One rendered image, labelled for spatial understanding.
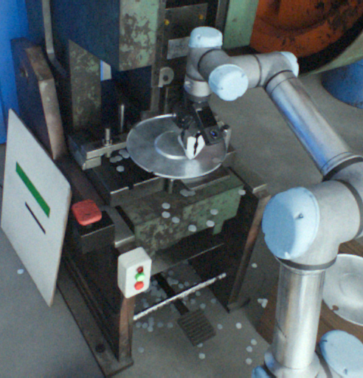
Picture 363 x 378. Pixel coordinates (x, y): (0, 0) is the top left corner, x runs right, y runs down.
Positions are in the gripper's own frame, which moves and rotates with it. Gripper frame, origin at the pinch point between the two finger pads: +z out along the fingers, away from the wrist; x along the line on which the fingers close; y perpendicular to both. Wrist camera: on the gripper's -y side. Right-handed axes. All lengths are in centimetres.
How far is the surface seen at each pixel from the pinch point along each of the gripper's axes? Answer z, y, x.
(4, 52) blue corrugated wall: 29, 132, 15
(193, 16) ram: -34.4, 12.1, -3.1
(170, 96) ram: -15.1, 8.8, 3.7
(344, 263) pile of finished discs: 45, -30, -52
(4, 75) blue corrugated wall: 41, 132, 16
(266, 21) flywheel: -25.2, 19.8, -36.5
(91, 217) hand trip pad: 3.7, -5.4, 33.0
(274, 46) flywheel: -22.1, 10.9, -33.0
